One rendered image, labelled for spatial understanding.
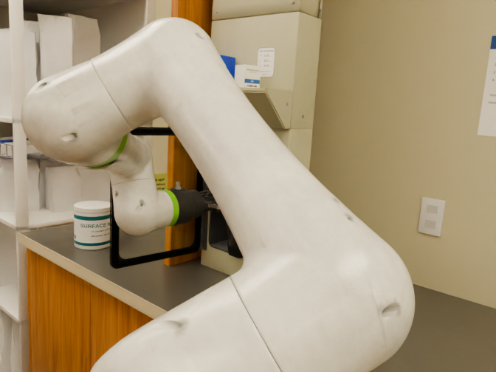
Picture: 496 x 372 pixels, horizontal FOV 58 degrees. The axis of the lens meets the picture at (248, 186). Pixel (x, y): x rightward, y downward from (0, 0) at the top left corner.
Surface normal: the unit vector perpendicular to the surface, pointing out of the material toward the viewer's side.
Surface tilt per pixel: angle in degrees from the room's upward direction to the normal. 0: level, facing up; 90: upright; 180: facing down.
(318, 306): 62
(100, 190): 90
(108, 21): 90
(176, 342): 51
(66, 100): 71
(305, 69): 90
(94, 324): 90
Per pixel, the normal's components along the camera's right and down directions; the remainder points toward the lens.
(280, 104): 0.76, 0.16
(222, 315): -0.22, -0.69
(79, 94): 0.13, -0.16
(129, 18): -0.66, 0.09
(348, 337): 0.17, 0.09
